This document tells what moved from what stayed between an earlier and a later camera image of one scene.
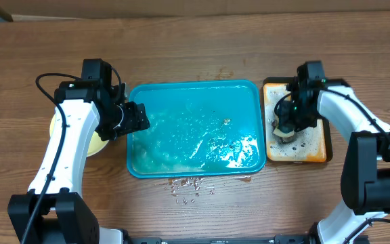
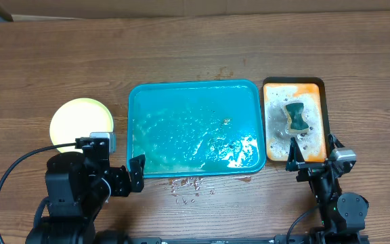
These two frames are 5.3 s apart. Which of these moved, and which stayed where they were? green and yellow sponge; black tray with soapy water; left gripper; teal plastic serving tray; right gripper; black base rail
Moved: right gripper; left gripper; green and yellow sponge
Stayed: teal plastic serving tray; black base rail; black tray with soapy water
